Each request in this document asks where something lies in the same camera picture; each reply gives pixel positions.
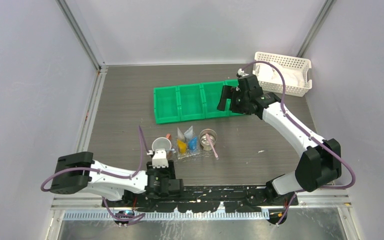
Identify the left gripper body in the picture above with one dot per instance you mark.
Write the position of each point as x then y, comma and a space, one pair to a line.
167, 172

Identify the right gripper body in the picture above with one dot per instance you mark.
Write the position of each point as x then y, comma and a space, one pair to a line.
239, 105

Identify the brown steel cup with handle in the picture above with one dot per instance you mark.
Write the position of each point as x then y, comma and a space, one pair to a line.
165, 143

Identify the yellow toothpaste tube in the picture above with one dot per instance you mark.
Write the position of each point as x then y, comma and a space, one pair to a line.
182, 147

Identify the clear acrylic toothbrush holder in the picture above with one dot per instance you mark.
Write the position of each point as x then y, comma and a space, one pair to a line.
188, 154

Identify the white toothpaste tube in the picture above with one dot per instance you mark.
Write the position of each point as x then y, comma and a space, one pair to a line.
180, 135
188, 132

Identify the blue toothpaste tube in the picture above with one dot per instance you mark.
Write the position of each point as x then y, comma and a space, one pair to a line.
193, 145

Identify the clear oval acrylic tray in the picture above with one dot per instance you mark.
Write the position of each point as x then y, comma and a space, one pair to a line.
183, 147

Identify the pink toothbrush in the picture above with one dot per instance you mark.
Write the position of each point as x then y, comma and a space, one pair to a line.
211, 144

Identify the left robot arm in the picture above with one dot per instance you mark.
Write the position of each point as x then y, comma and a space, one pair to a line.
80, 173

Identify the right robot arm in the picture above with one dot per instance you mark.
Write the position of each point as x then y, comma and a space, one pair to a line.
318, 164

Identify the white cloth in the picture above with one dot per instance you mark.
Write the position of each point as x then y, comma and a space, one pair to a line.
266, 73

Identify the white perforated plastic basket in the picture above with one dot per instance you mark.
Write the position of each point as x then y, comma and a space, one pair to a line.
289, 62

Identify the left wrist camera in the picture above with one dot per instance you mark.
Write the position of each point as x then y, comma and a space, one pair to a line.
159, 159

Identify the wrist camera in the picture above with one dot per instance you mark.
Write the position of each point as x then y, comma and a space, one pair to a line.
159, 159
241, 73

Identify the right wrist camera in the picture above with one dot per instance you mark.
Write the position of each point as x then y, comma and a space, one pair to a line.
241, 73

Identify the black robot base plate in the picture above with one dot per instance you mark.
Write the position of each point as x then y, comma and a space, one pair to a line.
207, 199

